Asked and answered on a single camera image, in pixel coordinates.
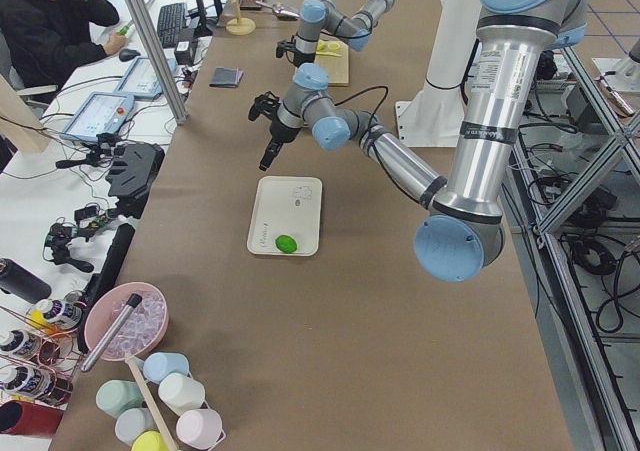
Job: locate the blue teach pendant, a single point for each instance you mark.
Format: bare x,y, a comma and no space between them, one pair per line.
140,80
100,113

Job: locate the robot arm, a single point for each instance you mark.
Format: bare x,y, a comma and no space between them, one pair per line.
463,232
317,16

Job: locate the black water bottle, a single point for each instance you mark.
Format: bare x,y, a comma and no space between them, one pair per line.
20,282

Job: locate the grey blue plastic cup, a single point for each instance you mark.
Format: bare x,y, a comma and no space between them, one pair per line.
132,423

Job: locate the seated person in black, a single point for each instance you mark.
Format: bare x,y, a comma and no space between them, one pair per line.
49,39

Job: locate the cream rabbit tray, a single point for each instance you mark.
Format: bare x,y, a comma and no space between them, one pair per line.
286,205

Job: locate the pink ribbed bowl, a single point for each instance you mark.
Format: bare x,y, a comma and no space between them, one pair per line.
143,329

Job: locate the blue teach pendant far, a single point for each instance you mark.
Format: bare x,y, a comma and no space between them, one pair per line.
140,80

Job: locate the wooden mug tree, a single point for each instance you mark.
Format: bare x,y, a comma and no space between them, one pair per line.
240,25

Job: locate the steel scoop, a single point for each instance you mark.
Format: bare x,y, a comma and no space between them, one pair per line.
281,11

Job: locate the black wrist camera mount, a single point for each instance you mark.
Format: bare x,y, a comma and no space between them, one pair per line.
286,48
265,104

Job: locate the yellow plastic cup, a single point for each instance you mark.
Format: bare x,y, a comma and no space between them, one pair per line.
149,441

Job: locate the light blue plastic cup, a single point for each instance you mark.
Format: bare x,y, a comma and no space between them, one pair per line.
157,366

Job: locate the bamboo cutting board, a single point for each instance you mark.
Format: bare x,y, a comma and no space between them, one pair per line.
336,68

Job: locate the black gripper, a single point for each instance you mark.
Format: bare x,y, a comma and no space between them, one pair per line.
301,56
281,132

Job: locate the pale green plastic cup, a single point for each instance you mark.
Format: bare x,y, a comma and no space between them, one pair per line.
181,393

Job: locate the black keyboard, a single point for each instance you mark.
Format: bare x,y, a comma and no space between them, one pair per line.
171,20

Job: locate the copper wire bottle rack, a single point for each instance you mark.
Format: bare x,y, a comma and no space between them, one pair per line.
40,351

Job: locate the pale pink plastic cup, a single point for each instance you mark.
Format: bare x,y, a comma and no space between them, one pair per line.
200,428

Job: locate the aluminium frame post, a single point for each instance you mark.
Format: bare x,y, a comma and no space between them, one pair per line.
156,55

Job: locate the mint green plastic cup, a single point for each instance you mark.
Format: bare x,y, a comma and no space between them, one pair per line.
114,397

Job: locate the metal muddler in bowl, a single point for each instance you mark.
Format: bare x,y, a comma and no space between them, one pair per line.
131,304

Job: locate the blue teach pendant near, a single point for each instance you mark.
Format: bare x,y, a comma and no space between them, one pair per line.
100,113

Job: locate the yellow plastic knife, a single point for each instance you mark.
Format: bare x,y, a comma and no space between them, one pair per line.
328,54

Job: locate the green lime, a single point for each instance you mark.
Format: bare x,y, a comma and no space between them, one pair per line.
286,244

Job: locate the grey and pink cloths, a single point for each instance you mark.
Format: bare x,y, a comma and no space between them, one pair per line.
223,77

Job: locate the top stacked lemon slice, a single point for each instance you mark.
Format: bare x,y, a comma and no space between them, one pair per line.
322,46

